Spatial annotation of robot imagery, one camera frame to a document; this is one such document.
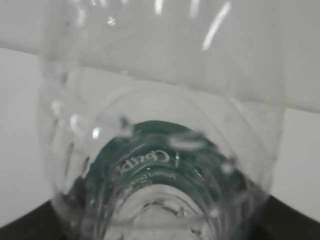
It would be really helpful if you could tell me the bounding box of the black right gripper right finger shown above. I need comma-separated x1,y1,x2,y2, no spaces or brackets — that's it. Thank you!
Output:
254,196,320,240

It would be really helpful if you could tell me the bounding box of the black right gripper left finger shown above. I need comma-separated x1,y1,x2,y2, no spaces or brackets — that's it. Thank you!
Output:
0,201,65,240

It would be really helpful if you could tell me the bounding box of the clear water bottle green label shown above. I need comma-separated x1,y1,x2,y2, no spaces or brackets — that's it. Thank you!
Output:
38,0,285,240

